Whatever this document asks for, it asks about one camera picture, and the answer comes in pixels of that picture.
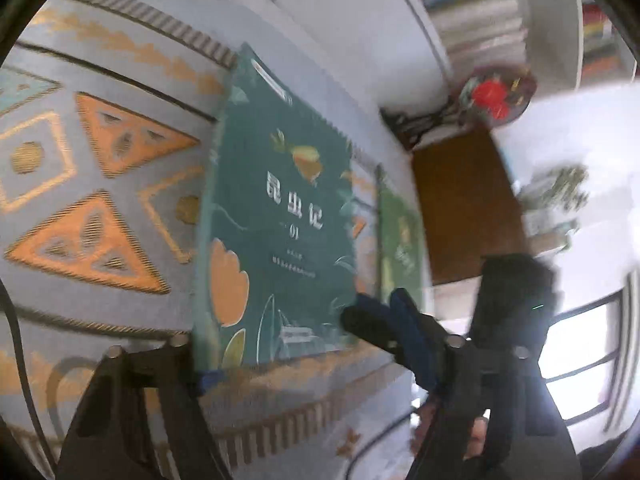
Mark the dried green plant bouquet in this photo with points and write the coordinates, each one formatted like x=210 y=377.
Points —
x=560 y=185

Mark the round embroidered screen ornament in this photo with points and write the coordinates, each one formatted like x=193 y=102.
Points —
x=492 y=95

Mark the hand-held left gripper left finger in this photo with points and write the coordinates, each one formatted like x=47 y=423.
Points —
x=210 y=381

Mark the green leafy cover book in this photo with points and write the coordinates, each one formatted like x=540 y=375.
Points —
x=400 y=240

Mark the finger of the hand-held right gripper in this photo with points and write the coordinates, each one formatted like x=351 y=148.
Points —
x=365 y=325

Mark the row of colourful shelf books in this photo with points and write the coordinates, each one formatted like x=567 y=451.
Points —
x=600 y=40

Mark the person's right hand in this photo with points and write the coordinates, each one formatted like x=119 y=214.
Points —
x=477 y=440

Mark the dark teal book orange flowers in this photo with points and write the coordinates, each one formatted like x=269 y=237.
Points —
x=280 y=240

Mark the brown wooden cabinet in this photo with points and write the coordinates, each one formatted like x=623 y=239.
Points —
x=465 y=210

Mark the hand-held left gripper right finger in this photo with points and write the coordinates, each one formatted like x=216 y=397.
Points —
x=415 y=350

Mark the patterned blue orange mat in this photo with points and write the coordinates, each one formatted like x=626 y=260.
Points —
x=100 y=160

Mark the black window frame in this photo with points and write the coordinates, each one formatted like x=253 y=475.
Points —
x=616 y=340

